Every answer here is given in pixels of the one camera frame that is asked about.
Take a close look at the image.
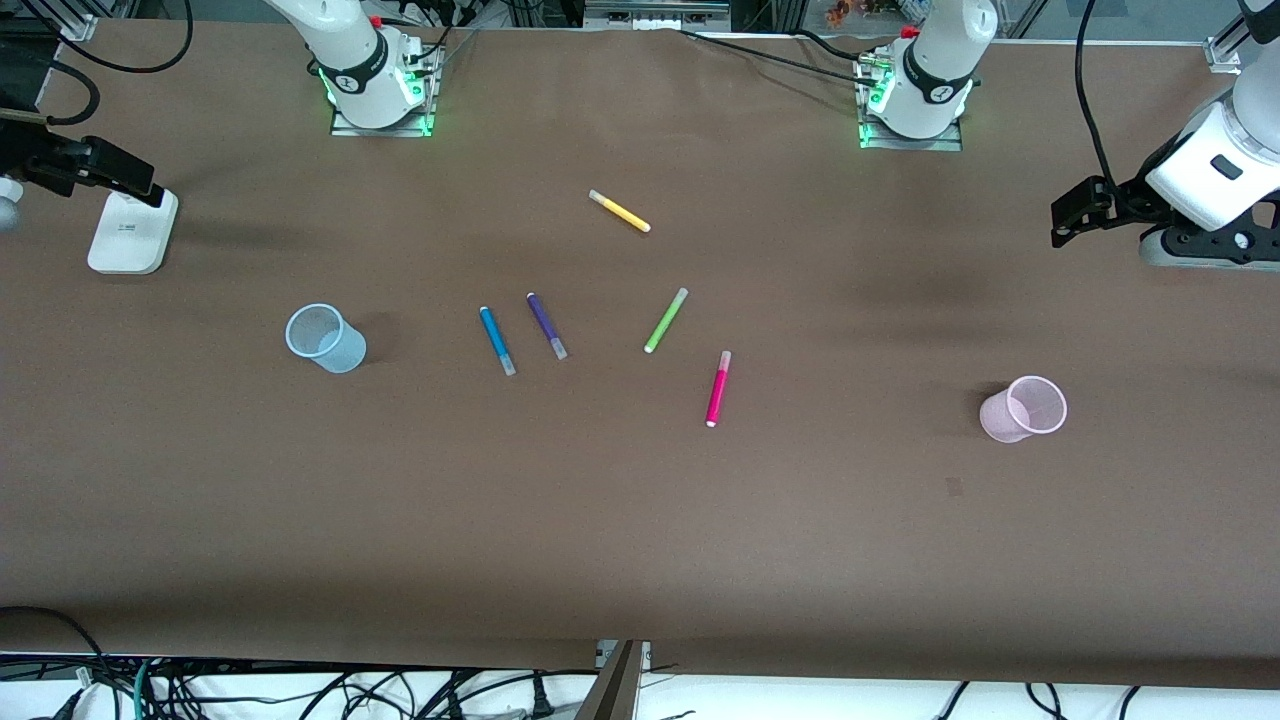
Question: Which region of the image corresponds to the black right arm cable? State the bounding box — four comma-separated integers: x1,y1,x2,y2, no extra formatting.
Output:
58,0,196,75

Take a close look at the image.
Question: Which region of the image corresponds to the grey metal box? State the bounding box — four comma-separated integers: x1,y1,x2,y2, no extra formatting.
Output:
584,0,733,32

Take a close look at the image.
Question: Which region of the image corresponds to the blue marker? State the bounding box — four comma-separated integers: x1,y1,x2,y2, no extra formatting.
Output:
479,306,518,377

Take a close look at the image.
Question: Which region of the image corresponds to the purple marker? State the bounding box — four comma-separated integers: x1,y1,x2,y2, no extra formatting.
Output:
526,292,569,361

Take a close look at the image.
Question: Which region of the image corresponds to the white plastic stand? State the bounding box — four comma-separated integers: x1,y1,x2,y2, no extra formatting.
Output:
87,187,180,276

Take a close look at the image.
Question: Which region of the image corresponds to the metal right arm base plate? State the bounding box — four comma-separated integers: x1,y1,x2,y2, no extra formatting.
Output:
329,45,439,139

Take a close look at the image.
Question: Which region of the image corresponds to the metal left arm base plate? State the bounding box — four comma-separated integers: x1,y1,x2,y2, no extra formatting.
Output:
857,55,964,153

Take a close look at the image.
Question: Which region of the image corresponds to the yellow marker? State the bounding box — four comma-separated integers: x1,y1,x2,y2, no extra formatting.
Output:
588,189,652,234

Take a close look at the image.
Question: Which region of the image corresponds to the black looped floor cable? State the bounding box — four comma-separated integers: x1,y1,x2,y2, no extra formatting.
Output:
0,605,103,683

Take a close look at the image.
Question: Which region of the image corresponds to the pink marker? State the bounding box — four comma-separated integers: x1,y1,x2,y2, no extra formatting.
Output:
705,350,733,429

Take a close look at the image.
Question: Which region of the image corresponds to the black cable across table edge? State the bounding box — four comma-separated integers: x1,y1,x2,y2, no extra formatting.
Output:
680,27,883,87

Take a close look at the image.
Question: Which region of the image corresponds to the green marker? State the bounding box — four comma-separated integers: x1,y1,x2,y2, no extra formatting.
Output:
643,287,690,355

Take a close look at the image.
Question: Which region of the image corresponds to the translucent blue plastic cup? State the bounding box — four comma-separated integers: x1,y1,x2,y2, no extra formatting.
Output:
285,303,368,375

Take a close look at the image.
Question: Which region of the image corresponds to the aluminium profile bracket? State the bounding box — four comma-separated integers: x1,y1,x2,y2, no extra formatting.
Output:
40,0,99,43
1204,0,1280,75

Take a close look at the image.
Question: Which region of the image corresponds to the translucent pink plastic cup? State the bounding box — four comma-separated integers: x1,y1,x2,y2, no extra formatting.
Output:
979,375,1069,444

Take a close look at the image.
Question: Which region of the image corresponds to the aluminium frame beam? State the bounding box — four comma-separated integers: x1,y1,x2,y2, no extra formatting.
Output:
574,640,651,720

